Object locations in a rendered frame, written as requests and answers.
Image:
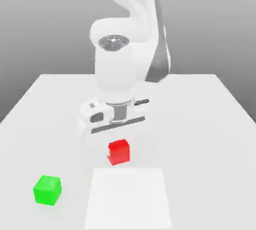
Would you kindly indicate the small green cube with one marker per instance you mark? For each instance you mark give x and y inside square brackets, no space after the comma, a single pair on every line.
[47,190]

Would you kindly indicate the small red cube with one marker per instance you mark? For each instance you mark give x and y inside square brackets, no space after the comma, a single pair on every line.
[119,152]

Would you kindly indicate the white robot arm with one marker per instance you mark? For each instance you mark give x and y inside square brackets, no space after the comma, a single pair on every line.
[114,70]

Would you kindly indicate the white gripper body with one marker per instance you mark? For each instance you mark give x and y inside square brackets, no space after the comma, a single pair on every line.
[118,130]

